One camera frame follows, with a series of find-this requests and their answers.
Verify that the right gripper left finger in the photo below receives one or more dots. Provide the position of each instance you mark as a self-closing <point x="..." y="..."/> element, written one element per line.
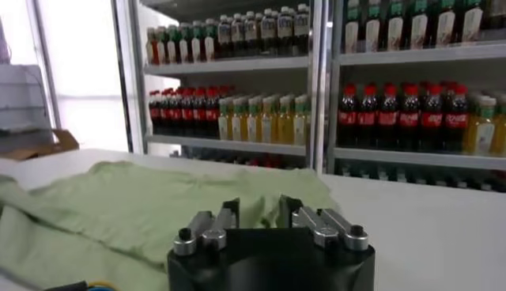
<point x="209" y="227"/>

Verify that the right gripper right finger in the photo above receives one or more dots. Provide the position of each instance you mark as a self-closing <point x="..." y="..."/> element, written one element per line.
<point x="316" y="223"/>

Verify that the green polo shirt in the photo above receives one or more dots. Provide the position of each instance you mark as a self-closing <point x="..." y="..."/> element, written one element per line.
<point x="138" y="205"/>

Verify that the yellow drink bottle green label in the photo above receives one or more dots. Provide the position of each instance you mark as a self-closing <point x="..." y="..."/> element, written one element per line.
<point x="480" y="130"/>
<point x="237" y="122"/>
<point x="224" y="120"/>
<point x="300" y="124"/>
<point x="269" y="123"/>
<point x="500" y="130"/>
<point x="284" y="124"/>
<point x="253" y="122"/>

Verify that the cola bottle red cap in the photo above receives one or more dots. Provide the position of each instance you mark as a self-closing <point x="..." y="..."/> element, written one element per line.
<point x="199" y="114"/>
<point x="212" y="114"/>
<point x="187" y="114"/>
<point x="389" y="118"/>
<point x="176" y="114"/>
<point x="410" y="118"/>
<point x="368" y="116"/>
<point x="164" y="112"/>
<point x="348" y="116"/>
<point x="431" y="118"/>
<point x="456" y="118"/>
<point x="154" y="112"/>

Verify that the white metal shelf rack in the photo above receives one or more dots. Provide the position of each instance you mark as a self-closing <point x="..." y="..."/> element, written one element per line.
<point x="221" y="65"/>
<point x="415" y="55"/>

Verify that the brown cardboard box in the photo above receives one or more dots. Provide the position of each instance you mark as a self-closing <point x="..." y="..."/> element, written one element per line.
<point x="59" y="144"/>

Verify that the dark bottle blue white label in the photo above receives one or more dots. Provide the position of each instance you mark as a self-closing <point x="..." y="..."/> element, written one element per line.
<point x="269" y="31"/>
<point x="237" y="35"/>
<point x="224" y="35"/>
<point x="284" y="29"/>
<point x="251" y="33"/>
<point x="301" y="27"/>

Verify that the grey storage rack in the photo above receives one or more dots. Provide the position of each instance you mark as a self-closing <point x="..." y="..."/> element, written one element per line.
<point x="23" y="99"/>

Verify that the dark bottle beige label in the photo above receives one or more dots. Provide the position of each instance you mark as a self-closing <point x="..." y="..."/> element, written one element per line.
<point x="497" y="13"/>

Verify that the black window frame post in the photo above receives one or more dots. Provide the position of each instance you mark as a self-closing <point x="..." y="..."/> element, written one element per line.
<point x="122" y="79"/>

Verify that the grey window frame post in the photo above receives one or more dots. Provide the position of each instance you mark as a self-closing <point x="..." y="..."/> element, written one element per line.
<point x="43" y="59"/>

